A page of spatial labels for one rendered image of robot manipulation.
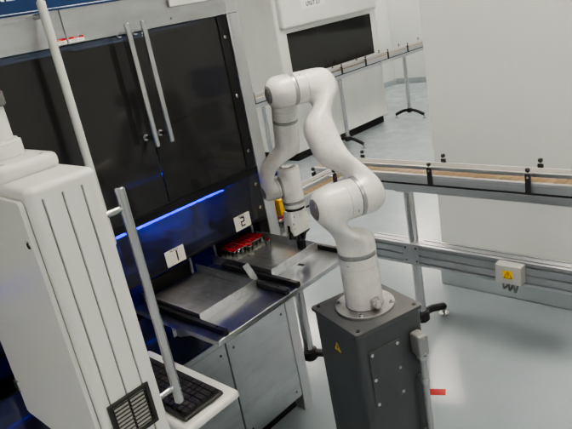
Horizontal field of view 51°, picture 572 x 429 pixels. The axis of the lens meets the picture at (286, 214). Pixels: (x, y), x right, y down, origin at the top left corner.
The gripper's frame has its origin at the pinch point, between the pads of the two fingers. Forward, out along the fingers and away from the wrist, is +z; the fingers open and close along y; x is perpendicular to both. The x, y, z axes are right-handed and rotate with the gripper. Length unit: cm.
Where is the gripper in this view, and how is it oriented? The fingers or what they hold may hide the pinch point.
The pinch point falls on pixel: (301, 244)
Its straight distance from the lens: 231.1
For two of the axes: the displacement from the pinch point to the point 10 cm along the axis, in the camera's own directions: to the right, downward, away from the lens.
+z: 1.7, 9.3, 3.3
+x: 7.3, 1.1, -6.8
